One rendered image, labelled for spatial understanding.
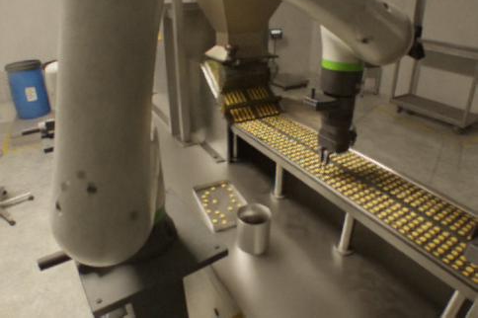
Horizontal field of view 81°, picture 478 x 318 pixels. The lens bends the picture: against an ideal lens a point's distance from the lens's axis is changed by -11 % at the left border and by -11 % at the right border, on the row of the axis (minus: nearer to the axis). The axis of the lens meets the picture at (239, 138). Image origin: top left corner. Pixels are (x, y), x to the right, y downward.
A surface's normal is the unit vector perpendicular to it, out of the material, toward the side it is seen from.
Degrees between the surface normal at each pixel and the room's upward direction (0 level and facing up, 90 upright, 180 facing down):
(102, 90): 90
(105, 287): 0
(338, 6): 102
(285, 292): 0
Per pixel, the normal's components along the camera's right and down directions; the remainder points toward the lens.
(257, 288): 0.00, -0.91
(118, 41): 0.46, 0.44
